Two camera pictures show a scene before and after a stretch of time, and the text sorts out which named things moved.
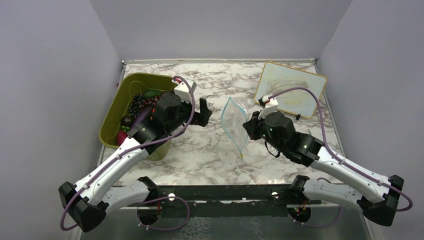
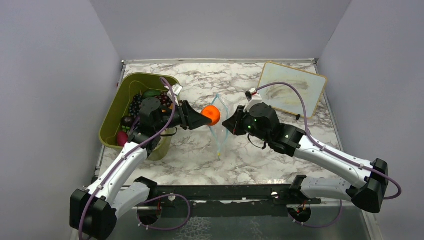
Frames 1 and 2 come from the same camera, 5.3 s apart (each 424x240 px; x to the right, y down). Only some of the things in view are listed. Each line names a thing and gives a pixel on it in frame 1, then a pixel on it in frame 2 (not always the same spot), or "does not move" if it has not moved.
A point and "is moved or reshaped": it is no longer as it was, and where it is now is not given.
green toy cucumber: [150, 93] does not move
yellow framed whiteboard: [276, 77] does not move
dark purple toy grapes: [137, 102] does not move
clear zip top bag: [235, 121] is moved or reshaped
